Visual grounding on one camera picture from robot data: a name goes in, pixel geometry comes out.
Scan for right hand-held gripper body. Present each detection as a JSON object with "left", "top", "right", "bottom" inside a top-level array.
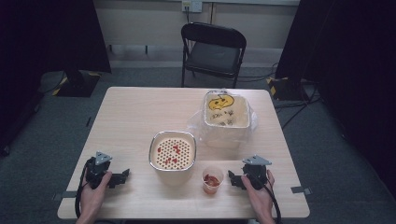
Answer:
[{"left": 241, "top": 154, "right": 273, "bottom": 191}]

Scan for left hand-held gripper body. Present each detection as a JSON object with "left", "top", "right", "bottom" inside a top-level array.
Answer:
[{"left": 85, "top": 151, "right": 113, "bottom": 190}]

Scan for clear plastic cup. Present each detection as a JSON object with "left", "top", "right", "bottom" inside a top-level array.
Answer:
[{"left": 201, "top": 165, "right": 225, "bottom": 196}]

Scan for person's right hand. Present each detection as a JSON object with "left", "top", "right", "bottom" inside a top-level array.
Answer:
[{"left": 240, "top": 169, "right": 277, "bottom": 217}]

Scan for person's left hand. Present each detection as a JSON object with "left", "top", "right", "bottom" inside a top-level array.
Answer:
[{"left": 80, "top": 171, "right": 113, "bottom": 217}]

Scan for red pieces in cup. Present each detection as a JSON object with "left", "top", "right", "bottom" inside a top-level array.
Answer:
[{"left": 204, "top": 174, "right": 221, "bottom": 188}]

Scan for grey tape strip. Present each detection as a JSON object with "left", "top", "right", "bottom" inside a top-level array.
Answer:
[
  {"left": 53, "top": 190, "right": 78, "bottom": 201},
  {"left": 290, "top": 186, "right": 313, "bottom": 196}
]

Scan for white bin with smiley print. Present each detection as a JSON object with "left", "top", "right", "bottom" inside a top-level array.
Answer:
[{"left": 203, "top": 90, "right": 252, "bottom": 149}]

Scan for red pieces on strainer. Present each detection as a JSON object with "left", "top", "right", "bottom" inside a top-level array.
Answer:
[{"left": 157, "top": 144, "right": 182, "bottom": 166}]

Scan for beige bin with perforated strainer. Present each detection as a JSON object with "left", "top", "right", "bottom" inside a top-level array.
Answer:
[{"left": 148, "top": 130, "right": 198, "bottom": 188}]

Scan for black stand base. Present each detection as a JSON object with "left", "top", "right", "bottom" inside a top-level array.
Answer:
[
  {"left": 266, "top": 76, "right": 310, "bottom": 102},
  {"left": 55, "top": 68, "right": 103, "bottom": 98}
]

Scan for black folding chair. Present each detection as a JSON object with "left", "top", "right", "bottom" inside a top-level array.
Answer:
[{"left": 179, "top": 21, "right": 248, "bottom": 90}]

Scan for black curtain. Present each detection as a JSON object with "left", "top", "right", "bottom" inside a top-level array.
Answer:
[
  {"left": 275, "top": 0, "right": 396, "bottom": 200},
  {"left": 0, "top": 0, "right": 112, "bottom": 157}
]

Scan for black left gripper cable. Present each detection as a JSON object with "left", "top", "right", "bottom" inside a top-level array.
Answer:
[{"left": 74, "top": 157, "right": 96, "bottom": 219}]

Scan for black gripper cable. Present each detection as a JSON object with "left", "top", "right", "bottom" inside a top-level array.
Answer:
[
  {"left": 263, "top": 181, "right": 283, "bottom": 224},
  {"left": 74, "top": 157, "right": 96, "bottom": 219}
]

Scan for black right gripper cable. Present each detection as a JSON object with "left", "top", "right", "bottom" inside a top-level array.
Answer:
[{"left": 263, "top": 181, "right": 283, "bottom": 224}]

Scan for black floor cables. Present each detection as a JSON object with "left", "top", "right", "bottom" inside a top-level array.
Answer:
[{"left": 236, "top": 62, "right": 322, "bottom": 131}]

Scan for white wall outlet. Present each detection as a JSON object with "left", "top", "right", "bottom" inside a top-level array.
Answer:
[{"left": 181, "top": 0, "right": 204, "bottom": 14}]

